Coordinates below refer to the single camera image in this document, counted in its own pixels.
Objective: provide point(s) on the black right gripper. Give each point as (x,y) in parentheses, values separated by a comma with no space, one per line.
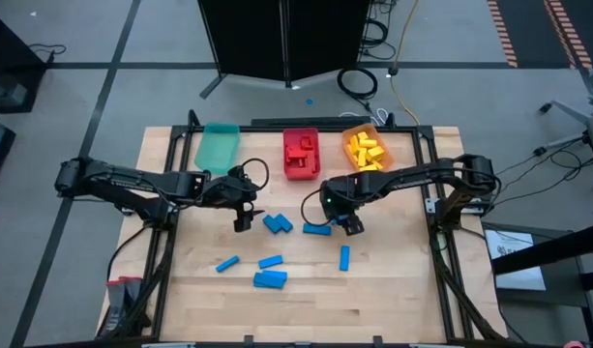
(342,193)

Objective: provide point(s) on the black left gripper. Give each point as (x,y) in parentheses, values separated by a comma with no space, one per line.
(228,188)

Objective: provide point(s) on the slim blue wooden block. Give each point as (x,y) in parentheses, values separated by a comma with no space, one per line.
(227,264)
(344,258)
(342,220)
(317,229)
(271,262)

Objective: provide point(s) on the long yellow wooden block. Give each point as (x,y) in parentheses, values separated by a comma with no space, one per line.
(369,167)
(354,145)
(363,157)
(368,143)

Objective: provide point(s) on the long red wooden block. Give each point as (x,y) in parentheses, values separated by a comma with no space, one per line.
(313,161)
(296,157)

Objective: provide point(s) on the thick yellow wooden block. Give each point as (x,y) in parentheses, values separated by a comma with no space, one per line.
(376,153)

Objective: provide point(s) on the yellow wooden cube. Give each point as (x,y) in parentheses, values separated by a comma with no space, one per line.
(362,136)

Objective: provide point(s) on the red wooden arch block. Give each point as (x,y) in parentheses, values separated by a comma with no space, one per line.
(306,142)

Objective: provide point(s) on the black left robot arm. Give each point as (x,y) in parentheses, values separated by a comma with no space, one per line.
(131,181)

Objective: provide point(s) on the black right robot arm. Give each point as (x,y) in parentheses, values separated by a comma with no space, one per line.
(412,176)

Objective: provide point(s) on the thick blue wooden block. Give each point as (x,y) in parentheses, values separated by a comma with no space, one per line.
(284,223)
(272,225)

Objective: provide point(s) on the flat blue wooden block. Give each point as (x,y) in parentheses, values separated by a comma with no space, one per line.
(268,281)
(280,274)

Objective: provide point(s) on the teal plastic bin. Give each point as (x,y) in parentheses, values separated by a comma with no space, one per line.
(217,150)

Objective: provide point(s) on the orange plastic bin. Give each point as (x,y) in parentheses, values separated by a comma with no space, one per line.
(385,154)

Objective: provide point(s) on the silver metal mounting plate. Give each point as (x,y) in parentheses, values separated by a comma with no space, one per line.
(431,205)

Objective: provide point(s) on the red plastic bin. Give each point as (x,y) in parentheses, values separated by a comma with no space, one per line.
(292,140)

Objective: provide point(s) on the white paper sheet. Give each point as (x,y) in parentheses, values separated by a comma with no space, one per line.
(516,263)

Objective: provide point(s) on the black fabric partition panel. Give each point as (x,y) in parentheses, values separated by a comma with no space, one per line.
(243,38)
(327,38)

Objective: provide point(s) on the black beam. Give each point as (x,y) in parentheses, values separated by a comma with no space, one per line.
(547,249)

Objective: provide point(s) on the pink round object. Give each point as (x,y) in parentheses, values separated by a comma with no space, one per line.
(575,344)

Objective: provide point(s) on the black cabinet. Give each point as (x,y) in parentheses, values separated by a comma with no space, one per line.
(10,63)

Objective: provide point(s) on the black aluminium table frame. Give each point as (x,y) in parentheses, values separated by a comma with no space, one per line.
(172,241)

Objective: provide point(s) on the grey and red bracket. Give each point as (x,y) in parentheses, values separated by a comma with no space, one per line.
(122,304)

